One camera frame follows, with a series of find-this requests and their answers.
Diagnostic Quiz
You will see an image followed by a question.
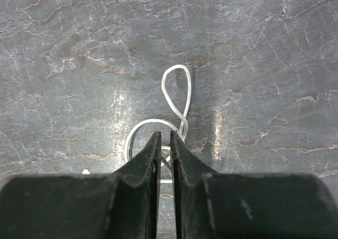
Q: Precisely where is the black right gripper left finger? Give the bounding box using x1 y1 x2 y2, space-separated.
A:
1 132 162 238

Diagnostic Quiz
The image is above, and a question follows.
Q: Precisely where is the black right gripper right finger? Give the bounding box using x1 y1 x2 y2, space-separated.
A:
170 132 337 238

